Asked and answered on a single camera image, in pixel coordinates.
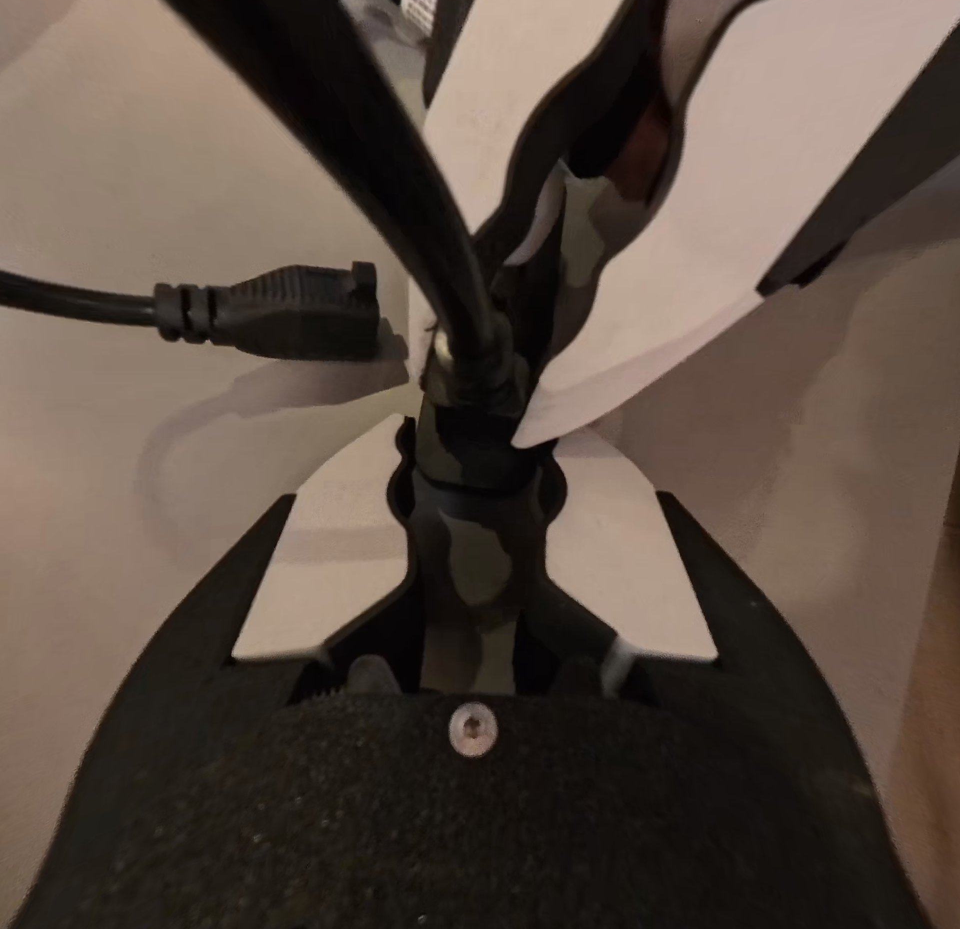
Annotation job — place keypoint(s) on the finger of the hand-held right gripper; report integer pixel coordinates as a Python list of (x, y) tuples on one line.
[(517, 59), (720, 216)]

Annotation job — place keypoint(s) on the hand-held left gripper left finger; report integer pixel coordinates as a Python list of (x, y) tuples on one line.
[(330, 561)]

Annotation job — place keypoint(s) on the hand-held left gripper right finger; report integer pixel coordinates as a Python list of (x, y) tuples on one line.
[(630, 561)]

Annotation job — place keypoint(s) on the grey desk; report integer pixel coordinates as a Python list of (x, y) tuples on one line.
[(112, 179)]

